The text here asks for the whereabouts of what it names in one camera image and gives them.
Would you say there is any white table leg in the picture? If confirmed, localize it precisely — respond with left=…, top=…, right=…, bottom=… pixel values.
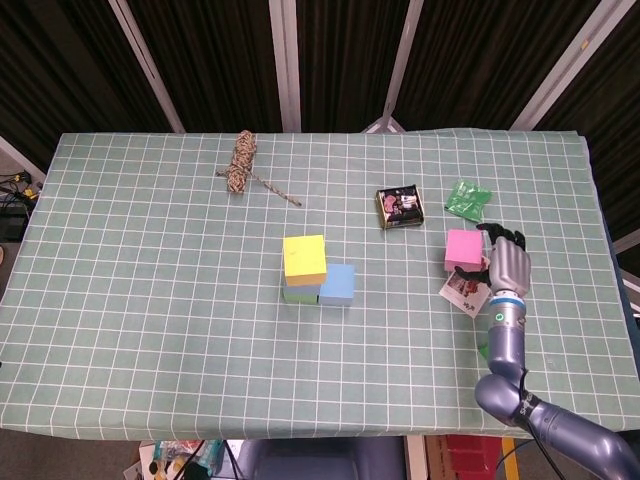
left=403, top=435, right=427, bottom=480

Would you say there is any dark pleated curtain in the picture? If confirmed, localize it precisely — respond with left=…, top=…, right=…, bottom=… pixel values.
left=0, top=0, right=640, bottom=241

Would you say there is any brown cardboard box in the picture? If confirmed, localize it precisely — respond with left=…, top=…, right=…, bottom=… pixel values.
left=424, top=435, right=449, bottom=480

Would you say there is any yellow black cable bundle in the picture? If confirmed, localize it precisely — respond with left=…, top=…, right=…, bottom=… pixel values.
left=0, top=169, right=42, bottom=202

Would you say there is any white photo postcard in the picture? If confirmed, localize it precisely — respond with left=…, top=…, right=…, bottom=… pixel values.
left=438, top=269, right=492, bottom=319

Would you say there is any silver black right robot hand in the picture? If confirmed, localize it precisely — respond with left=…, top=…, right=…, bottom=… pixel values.
left=452, top=222, right=532, bottom=297

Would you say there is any teal plastic packet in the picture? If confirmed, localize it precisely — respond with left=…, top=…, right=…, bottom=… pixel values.
left=152, top=439, right=224, bottom=476

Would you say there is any pink foam cube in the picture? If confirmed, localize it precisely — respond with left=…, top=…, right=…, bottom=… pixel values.
left=444, top=229, right=485, bottom=274

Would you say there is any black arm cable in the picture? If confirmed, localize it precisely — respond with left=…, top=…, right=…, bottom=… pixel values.
left=514, top=368, right=564, bottom=480

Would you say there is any yellow foam cube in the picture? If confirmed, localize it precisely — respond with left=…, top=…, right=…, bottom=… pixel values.
left=282, top=234, right=329, bottom=288

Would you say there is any braided rope bundle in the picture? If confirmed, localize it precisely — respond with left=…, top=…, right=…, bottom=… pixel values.
left=215, top=129, right=304, bottom=208

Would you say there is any white frame post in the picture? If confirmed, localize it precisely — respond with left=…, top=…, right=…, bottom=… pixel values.
left=612, top=232, right=640, bottom=256
left=108, top=0, right=187, bottom=134
left=0, top=133, right=49, bottom=184
left=268, top=0, right=305, bottom=134
left=359, top=0, right=426, bottom=134
left=509, top=0, right=624, bottom=132

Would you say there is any green checked tablecloth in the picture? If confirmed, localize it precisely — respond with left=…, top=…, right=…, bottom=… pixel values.
left=0, top=130, right=640, bottom=443

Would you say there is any black food tin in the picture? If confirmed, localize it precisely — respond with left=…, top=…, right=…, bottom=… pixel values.
left=375, top=183, right=426, bottom=230

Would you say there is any red plastic box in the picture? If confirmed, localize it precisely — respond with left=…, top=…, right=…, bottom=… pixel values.
left=444, top=434, right=502, bottom=480

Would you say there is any green snack packet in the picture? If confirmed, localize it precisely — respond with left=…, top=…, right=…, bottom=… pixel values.
left=443, top=178, right=494, bottom=224

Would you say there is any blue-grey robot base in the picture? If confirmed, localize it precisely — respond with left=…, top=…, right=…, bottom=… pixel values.
left=239, top=437, right=406, bottom=480

